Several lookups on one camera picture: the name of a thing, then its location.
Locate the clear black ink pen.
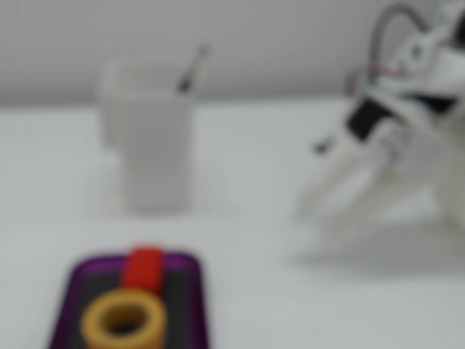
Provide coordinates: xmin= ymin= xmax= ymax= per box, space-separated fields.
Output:
xmin=176 ymin=43 xmax=211 ymax=94

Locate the white plastic container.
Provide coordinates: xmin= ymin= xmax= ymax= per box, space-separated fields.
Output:
xmin=97 ymin=60 xmax=196 ymax=215

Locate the purple metal tray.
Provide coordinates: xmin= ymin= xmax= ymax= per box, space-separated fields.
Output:
xmin=49 ymin=249 xmax=214 ymax=349

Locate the grey cable loop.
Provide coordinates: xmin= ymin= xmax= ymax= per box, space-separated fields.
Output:
xmin=366 ymin=2 xmax=433 ymax=87

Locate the red studded block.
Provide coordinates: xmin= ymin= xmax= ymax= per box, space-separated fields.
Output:
xmin=121 ymin=246 xmax=165 ymax=294

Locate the yellow tape roll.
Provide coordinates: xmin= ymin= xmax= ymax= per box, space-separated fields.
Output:
xmin=80 ymin=289 xmax=169 ymax=349

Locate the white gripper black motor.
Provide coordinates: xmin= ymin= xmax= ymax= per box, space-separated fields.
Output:
xmin=292 ymin=85 xmax=455 ymax=261

